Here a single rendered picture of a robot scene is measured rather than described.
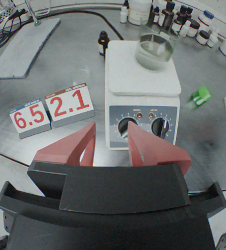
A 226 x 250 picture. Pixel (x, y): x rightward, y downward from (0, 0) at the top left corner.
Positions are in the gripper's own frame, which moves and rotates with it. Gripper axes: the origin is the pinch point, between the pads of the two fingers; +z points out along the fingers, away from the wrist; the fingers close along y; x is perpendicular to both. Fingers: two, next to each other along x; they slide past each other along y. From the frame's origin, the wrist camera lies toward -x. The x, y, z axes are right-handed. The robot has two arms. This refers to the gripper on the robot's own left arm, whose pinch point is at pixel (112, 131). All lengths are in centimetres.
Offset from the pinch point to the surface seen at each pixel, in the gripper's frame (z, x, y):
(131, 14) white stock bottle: 37.0, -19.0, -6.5
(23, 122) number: 10.7, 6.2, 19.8
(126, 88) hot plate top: 8.6, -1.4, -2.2
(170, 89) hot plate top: 8.7, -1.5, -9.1
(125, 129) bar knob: 6.0, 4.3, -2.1
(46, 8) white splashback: 54, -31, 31
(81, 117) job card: 12.5, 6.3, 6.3
